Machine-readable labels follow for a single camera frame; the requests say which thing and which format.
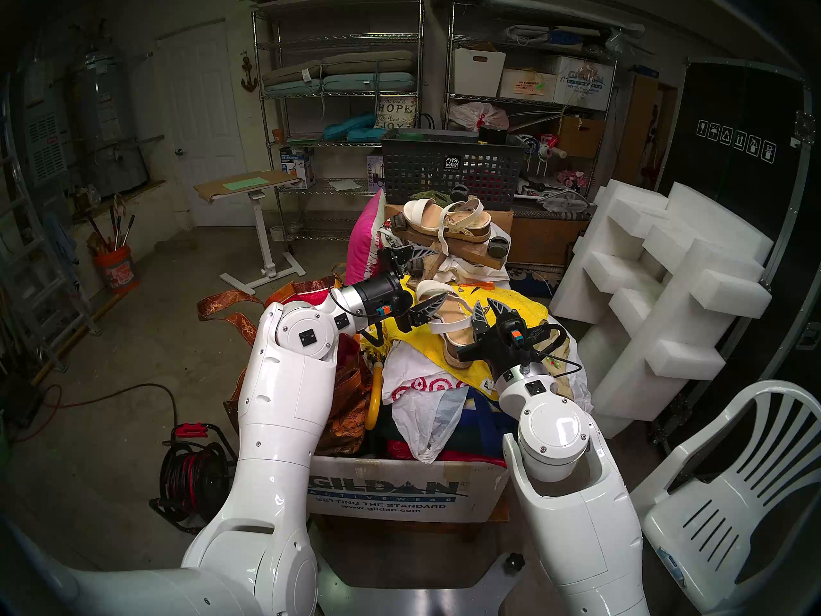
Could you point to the white plastic sheet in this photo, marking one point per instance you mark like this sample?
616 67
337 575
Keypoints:
582 390

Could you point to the white red-logo plastic bag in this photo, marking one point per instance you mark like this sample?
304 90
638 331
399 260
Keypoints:
423 422

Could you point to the white plastic garden chair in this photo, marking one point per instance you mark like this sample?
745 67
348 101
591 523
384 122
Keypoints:
705 538

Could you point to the teal pillow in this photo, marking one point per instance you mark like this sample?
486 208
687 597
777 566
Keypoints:
349 127

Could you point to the beige seat cushion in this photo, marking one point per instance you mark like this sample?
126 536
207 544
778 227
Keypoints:
365 61

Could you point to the olive green cloth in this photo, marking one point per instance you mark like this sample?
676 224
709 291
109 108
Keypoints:
430 197

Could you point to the brown anchor wall ornament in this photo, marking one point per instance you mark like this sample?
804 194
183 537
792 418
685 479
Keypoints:
249 82

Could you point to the red orange patterned fabric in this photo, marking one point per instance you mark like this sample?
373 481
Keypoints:
349 403

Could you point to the grey water heater tank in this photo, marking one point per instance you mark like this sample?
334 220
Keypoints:
109 120

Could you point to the teal seat cushion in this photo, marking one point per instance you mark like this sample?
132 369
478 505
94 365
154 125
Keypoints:
365 82

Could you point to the pink pillow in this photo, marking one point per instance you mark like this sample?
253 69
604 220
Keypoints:
365 236

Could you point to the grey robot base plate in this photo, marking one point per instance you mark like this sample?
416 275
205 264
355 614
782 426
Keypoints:
410 602

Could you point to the brown cardboard box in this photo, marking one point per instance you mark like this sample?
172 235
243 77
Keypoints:
580 136

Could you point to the white panel door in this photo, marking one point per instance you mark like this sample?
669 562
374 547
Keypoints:
202 108

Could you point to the white Gildan activewear carton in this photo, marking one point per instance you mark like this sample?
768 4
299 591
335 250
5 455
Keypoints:
397 489
584 82

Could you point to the orange plastic bucket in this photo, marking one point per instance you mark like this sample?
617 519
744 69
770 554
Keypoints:
117 274

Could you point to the small orange plastic tool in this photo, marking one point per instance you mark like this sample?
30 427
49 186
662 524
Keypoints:
478 285

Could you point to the brown wooden chest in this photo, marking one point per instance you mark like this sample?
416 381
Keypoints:
545 239

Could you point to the black plastic mesh basket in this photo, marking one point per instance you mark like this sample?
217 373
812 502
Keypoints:
417 165

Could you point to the grey metal ladder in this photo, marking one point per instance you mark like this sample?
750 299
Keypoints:
80 300

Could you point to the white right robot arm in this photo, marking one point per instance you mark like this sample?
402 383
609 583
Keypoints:
571 531

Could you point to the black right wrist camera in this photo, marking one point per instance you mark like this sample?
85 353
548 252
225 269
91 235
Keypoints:
516 335

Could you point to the yellow terry towel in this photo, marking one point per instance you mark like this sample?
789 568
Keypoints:
526 303

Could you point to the blue patterned rug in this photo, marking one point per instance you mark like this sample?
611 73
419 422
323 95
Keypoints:
532 281

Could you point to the blue white appliance box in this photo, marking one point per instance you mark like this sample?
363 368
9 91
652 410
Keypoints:
298 169

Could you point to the white overbed rolling table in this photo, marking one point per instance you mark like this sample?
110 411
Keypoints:
263 236

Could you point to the white red plastic bag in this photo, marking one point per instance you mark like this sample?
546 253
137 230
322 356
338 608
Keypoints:
478 115

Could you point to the beige green garden glove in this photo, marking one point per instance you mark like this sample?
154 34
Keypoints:
558 348

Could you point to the long white tube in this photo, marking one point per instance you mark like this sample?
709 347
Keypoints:
564 15

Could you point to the white labelled cardboard box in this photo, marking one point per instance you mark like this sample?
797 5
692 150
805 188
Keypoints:
526 85

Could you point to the black flight case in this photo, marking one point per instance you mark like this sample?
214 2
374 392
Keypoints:
737 95

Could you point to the white storage bin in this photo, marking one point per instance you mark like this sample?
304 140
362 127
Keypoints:
478 72

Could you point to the white foam packing block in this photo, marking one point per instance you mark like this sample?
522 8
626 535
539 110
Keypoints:
641 339
725 223

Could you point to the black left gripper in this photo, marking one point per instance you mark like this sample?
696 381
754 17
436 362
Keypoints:
385 294

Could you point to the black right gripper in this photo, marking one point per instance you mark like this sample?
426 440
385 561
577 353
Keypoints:
507 351

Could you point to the grey louvred furnace unit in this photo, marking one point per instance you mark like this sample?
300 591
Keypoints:
46 146

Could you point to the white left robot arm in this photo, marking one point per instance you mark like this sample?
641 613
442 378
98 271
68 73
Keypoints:
282 416

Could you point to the blue fabric bag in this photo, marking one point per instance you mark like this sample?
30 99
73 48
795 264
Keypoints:
484 428

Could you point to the pink artificial flowers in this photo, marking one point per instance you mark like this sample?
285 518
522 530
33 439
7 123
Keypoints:
571 179

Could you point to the wooden caster dolly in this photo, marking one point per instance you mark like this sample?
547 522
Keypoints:
471 249

